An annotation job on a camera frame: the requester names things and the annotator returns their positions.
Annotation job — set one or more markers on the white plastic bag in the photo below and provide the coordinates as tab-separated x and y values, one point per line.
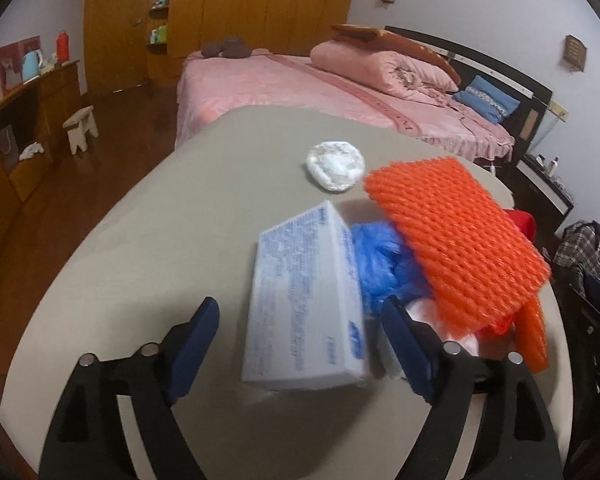
403	353

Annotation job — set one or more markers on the wooden wardrobe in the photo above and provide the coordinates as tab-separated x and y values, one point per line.
130	42

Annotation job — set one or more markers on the brown folded blanket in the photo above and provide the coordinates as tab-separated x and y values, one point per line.
376	40

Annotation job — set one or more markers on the orange foam net sleeve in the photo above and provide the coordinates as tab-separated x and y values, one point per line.
481	268

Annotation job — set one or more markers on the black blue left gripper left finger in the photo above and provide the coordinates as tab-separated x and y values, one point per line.
111	411

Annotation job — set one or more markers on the wooden sideboard cabinet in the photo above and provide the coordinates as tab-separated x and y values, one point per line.
34	112

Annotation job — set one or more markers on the plaid fabric bag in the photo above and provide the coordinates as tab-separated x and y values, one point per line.
580	247

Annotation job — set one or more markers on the white cloth in cabinet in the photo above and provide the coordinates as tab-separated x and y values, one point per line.
31	150

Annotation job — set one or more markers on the white blue printed box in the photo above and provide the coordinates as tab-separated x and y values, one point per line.
305	327

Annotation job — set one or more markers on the black bed headboard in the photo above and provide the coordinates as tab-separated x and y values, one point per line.
534	97

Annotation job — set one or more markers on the dark grey clothes on bed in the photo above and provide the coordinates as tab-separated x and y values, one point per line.
233	47

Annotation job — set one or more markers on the blue pillow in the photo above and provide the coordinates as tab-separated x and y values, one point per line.
486	100

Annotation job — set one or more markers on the small white wooden stool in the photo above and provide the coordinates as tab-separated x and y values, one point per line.
78	125

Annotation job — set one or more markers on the red thermos bottle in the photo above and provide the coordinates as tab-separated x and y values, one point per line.
63	47

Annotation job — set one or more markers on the pink covered bed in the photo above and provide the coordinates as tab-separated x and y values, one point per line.
211	87

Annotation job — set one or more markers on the red picture box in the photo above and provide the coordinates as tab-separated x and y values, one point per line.
11	58

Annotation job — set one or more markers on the crumpled white paper ball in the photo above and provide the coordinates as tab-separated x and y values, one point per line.
336	166

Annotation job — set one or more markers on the grey table cover cloth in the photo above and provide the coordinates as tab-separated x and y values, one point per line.
189	231

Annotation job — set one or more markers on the black white nightstand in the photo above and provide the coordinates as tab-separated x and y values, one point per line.
536	193

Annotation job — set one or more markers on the white lotion bottle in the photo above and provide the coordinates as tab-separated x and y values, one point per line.
552	166

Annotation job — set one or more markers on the light blue electric kettle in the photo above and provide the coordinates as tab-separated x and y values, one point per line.
31	65

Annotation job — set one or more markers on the brown wall plaque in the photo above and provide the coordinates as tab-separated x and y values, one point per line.
574	53

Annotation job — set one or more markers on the folded pink quilt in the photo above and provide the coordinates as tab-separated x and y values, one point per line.
389	72

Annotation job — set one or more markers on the blue plastic bag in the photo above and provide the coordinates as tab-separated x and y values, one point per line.
387	266

